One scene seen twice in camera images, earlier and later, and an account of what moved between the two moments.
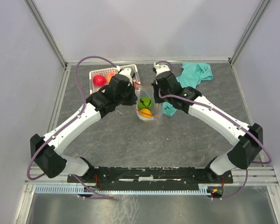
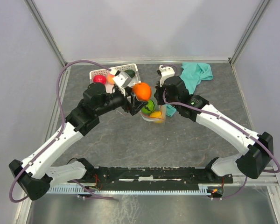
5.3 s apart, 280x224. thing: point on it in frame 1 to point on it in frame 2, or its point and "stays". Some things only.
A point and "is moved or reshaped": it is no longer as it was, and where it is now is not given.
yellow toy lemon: [145, 115] to [156, 114]
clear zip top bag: [146, 109] is moved or reshaped
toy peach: [109, 75] stays
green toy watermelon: [144, 102] is moved or reshaped
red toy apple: [99, 80] stays
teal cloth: [190, 74] stays
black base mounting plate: [151, 177] stays
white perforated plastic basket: [94, 88] stays
